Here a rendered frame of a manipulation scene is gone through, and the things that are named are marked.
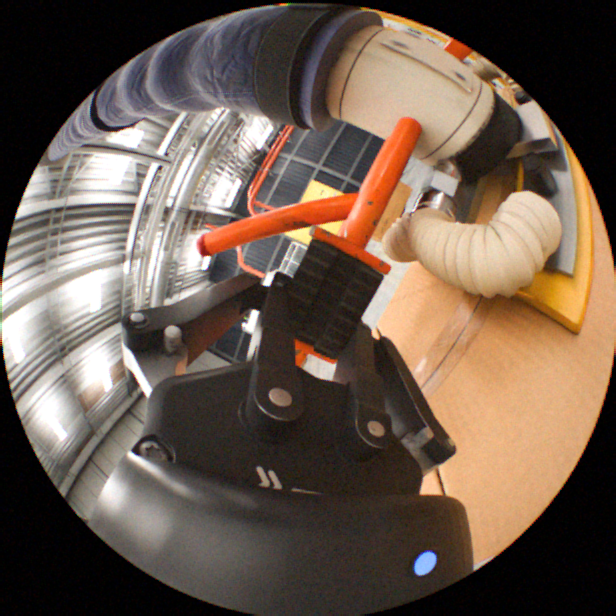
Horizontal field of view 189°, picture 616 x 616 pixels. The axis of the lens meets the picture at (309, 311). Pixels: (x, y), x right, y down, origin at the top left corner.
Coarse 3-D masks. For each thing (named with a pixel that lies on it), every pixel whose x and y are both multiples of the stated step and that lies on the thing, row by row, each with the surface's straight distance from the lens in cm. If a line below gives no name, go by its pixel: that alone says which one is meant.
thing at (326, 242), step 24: (312, 240) 13; (336, 240) 14; (312, 264) 13; (336, 264) 14; (360, 264) 13; (384, 264) 14; (288, 288) 13; (312, 288) 13; (336, 288) 14; (360, 288) 13; (288, 312) 14; (312, 312) 14; (336, 312) 14; (360, 312) 14; (312, 336) 15; (336, 336) 14; (336, 360) 16
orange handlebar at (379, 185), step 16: (448, 48) 26; (464, 48) 25; (400, 128) 19; (416, 128) 19; (384, 144) 23; (400, 144) 18; (384, 160) 17; (400, 160) 17; (368, 176) 20; (384, 176) 16; (400, 176) 17; (368, 192) 15; (384, 192) 16; (352, 208) 16; (368, 208) 15; (384, 208) 16; (352, 224) 15; (368, 224) 15; (352, 240) 15; (368, 240) 15; (304, 352) 17
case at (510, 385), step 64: (512, 192) 27; (384, 320) 36; (448, 320) 23; (512, 320) 18; (448, 384) 20; (512, 384) 16; (576, 384) 15; (512, 448) 15; (576, 448) 15; (512, 512) 15
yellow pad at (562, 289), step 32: (512, 96) 42; (544, 160) 23; (576, 160) 23; (544, 192) 19; (576, 192) 20; (576, 224) 17; (576, 256) 16; (544, 288) 16; (576, 288) 15; (576, 320) 14
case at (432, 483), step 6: (378, 330) 39; (378, 336) 37; (432, 474) 19; (438, 474) 19; (426, 480) 19; (432, 480) 19; (438, 480) 18; (426, 486) 19; (432, 486) 19; (438, 486) 18; (420, 492) 19; (426, 492) 19; (432, 492) 19; (438, 492) 18; (444, 492) 18
